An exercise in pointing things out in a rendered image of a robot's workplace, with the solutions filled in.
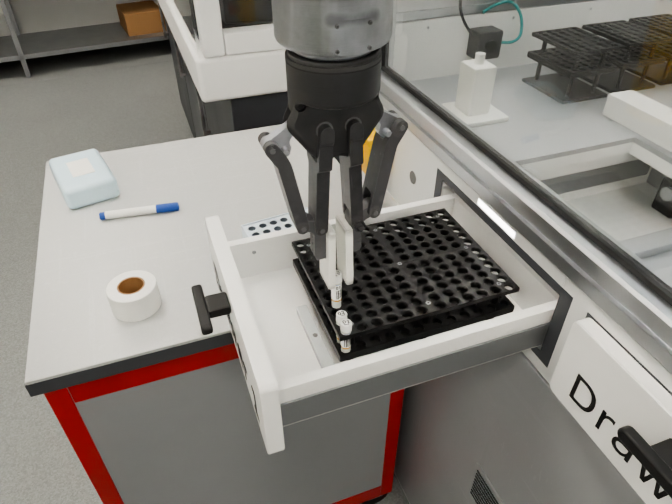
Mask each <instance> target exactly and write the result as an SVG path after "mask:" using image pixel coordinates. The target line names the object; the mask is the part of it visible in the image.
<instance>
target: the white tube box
mask: <svg viewBox="0 0 672 504"><path fill-rule="evenodd" d="M294 227H295V226H294V224H293V222H292V220H291V218H290V216H289V212H287V213H283V214H280V215H276V216H272V217H269V218H265V219H261V220H258V221H254V222H250V223H247V224H243V225H241V230H242V237H243V238H247V237H252V236H256V235H261V234H266V233H270V232H275V231H280V230H284V229H289V228H294Z"/></svg>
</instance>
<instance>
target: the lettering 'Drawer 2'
mask: <svg viewBox="0 0 672 504"><path fill-rule="evenodd" d="M580 381H582V382H583V383H584V384H585V385H586V386H587V388H588V389H589V391H590V393H591V397H592V400H591V404H590V405H589V407H583V406H582V405H581V404H580V403H579V402H578V401H577V400H576V399H575V398H574V394H575V392H576V390H577V388H578V385H579V383H580ZM569 396H570V397H571V399H572V400H573V401H574V402H575V403H576V404H577V405H578V406H579V407H580V408H581V409H582V410H583V411H585V412H591V411H593V409H594V408H595V405H596V397H595V394H594V392H593V390H592V388H591V387H590V386H589V384H588V383H587V382H586V381H585V380H584V379H583V377H582V376H581V375H580V374H578V376H577V378H576V380H575V383H574V385H573V387H572V390H571V392H570V394H569ZM606 414H607V413H606V412H605V410H603V411H602V413H601V415H600V417H599V419H598V421H597V423H596V425H595V427H596V428H597V429H599V428H600V426H601V424H602V422H603V420H604V419H608V420H610V421H611V422H612V424H613V425H615V423H616V422H615V421H614V420H613V419H612V418H611V417H609V416H606ZM616 441H619V442H620V443H621V444H622V445H623V446H624V447H625V448H626V449H627V450H628V448H627V447H626V446H625V445H624V444H623V443H622V442H621V440H620V439H619V438H618V437H616V436H615V437H613V438H612V441H611V442H612V446H613V448H614V449H615V451H616V452H617V453H618V454H619V455H621V456H623V457H625V458H624V460H625V462H626V463H628V461H629V460H630V458H631V457H632V455H633V454H632V453H631V452H630V451H629V450H628V453H627V454H623V453H621V452H620V451H619V450H618V448H617V447H616ZM645 472H646V469H645V468H644V467H643V465H642V466H641V471H640V476H639V478H640V479H641V480H642V481H643V483H644V482H646V481H648V480H650V479H652V478H653V477H652V476H651V475H650V474H649V475H647V476H645ZM659 488H660V485H659V484H658V483H657V481H656V485H655V490H654V496H655V497H656V498H657V499H661V498H663V497H665V496H667V495H668V494H667V493H666V492H665V491H662V492H660V493H659Z"/></svg>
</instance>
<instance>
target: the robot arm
mask: <svg viewBox="0 0 672 504"><path fill-rule="evenodd" d="M271 3H272V15H273V28H274V37H275V39H276V41H277V42H278V43H279V44H280V45H281V46H282V47H283V48H285V49H286V51H285V66H286V80H287V94H288V105H287V108H286V111H285V113H284V116H283V122H284V123H283V124H282V125H280V126H279V127H278V128H276V129H275V130H274V131H273V132H271V133H269V132H262V133H260V134H259V136H258V141H259V143H260V145H261V147H262V149H263V150H264V152H265V154H266V156H267V157H268V158H269V159H270V160H271V161H272V163H273V165H274V168H275V172H276V175H277V178H278V181H279V184H280V187H281V190H282V194H283V197H284V200H285V203H286V206H287V209H288V212H289V216H290V218H291V220H292V222H293V224H294V226H295V228H296V229H297V231H298V233H299V234H306V233H307V232H310V248H311V250H312V252H313V254H314V256H315V258H316V259H317V260H320V274H321V276H322V278H323V280H324V281H325V283H326V285H327V287H328V289H330V290H331V289H335V288H336V250H337V269H338V270H339V271H341V272H342V278H343V279H344V281H345V283H346V285H350V284H353V251H357V250H360V247H361V232H362V231H364V230H365V228H366V224H365V223H364V221H365V220H366V219H368V218H369V217H371V218H376V217H378V216H379V215H380V213H381V209H382V205H383V201H384V197H385V193H386V189H387V185H388V181H389V177H390V173H391V169H392V165H393V161H394V157H395V153H396V149H397V146H398V144H399V142H400V141H401V139H402V137H403V136H404V134H405V132H406V131H407V129H408V123H407V122H406V121H405V120H404V119H403V118H402V117H401V116H400V115H398V114H397V113H396V112H395V111H394V110H389V111H386V110H384V108H383V104H382V103H381V101H380V98H379V91H380V87H381V62H382V50H381V49H380V48H381V47H382V46H384V45H385V44H386V43H388V42H389V40H390V38H391V36H392V26H393V6H394V0H271ZM374 128H375V130H376V132H375V135H374V138H373V142H372V147H371V151H370V156H369V160H368V165H367V169H366V174H365V178H364V183H363V187H362V164H363V163H364V158H363V145H364V143H365V142H366V140H367V139H368V137H369V136H370V134H371V133H372V131H373V130H374ZM292 137H294V138H295V139H296V140H297V141H298V142H299V143H300V144H301V145H302V146H303V147H304V148H305V150H306V151H307V157H308V213H306V212H305V209H304V205H303V202H302V198H301V195H300V192H299V188H298V185H297V181H296V178H295V174H294V171H293V168H292V165H291V163H290V161H289V159H288V158H287V156H289V155H290V152H291V145H290V139H291V138H292ZM337 156H339V160H340V176H341V192H342V208H343V213H344V216H343V214H337V215H336V216H335V220H336V233H335V231H334V230H333V228H332V226H331V225H330V223H329V192H330V171H332V165H333V158H334V157H337Z"/></svg>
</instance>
